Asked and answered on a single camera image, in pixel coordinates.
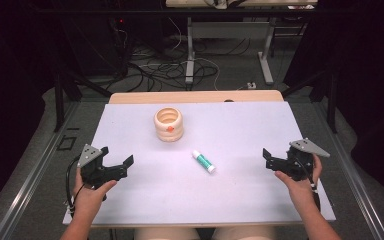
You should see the metal floor rail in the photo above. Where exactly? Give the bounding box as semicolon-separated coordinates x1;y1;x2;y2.
0;100;82;240
311;99;384;240

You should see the cream ribbed cup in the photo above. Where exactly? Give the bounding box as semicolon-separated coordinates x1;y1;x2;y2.
153;106;185;143

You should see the white and green glue stick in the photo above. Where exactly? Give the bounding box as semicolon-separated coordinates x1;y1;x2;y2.
191;149;217;175

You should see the person's left leg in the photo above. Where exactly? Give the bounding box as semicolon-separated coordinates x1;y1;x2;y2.
134;227;202;240

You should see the white metal desk frame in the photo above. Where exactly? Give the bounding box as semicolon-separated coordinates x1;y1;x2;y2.
165;0;318;86

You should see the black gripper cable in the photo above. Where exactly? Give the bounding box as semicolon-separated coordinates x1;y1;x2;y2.
65;155;82;215
308;174;322;212

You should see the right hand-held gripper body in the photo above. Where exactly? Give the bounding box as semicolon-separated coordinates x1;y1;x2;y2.
284;138;331;182

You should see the person's left hand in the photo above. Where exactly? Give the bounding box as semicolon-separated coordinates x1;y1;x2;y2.
72;167;118;218

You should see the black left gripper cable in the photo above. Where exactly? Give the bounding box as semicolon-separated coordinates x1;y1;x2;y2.
65;155;82;215

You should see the dark equipment rack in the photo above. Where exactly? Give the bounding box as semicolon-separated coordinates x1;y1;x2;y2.
58;14;130;78

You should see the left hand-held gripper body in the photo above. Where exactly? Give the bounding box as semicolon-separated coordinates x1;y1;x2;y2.
77;143;115;190

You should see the white hanging cable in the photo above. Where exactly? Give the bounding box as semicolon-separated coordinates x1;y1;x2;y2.
167;16;183;52

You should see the black metal stand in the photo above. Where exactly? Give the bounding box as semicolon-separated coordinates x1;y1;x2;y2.
52;64;114;133
280;68;338;134

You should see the white floor cable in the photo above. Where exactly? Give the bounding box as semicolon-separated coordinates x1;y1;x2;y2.
179;57;222;92

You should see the tangle of black floor cables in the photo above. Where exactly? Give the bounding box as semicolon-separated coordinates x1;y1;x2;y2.
113;43;221;93

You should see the person's right hand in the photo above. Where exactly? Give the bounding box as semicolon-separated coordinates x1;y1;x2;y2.
274;154;324;206

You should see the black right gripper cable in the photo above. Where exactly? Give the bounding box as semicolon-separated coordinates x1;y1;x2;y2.
308;174;322;212

